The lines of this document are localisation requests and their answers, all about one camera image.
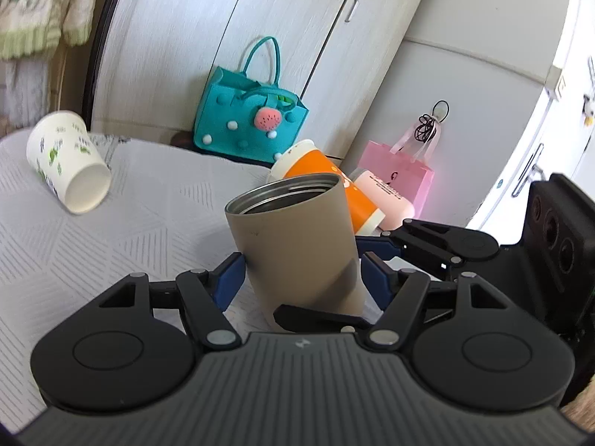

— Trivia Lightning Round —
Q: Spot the pink paper gift bag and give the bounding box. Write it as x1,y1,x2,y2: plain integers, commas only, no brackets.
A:
358,120,442,217

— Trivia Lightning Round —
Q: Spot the tan steel tumbler cup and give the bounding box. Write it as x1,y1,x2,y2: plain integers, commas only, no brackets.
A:
225,178,365,331

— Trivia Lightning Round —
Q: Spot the white paper cup green print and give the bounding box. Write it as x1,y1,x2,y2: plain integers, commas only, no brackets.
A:
26,111,112,214

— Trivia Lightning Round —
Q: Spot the white patterned tablecloth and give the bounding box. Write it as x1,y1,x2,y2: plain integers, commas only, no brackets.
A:
1,132,266,445

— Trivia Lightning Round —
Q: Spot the cream fluffy cartoon jacket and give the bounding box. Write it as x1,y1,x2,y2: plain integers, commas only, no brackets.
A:
1,0,96,61

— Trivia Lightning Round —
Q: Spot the orange and white cup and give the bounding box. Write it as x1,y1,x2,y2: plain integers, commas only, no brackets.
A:
267,139,385,236

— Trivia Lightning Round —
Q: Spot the teal felt handbag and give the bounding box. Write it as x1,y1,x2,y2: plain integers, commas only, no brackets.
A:
194,36,309,165

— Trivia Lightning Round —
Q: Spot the pink cup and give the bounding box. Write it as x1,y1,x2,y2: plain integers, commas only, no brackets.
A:
350,168,415,230

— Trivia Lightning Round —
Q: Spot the white wardrobe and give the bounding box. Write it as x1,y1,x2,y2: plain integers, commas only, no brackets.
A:
91,0,577,224

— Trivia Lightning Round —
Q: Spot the black clothes rack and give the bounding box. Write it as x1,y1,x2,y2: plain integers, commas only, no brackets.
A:
82,0,118,130

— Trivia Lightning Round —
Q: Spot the black cable on hook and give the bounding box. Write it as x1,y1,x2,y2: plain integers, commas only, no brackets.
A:
413,98,451,143

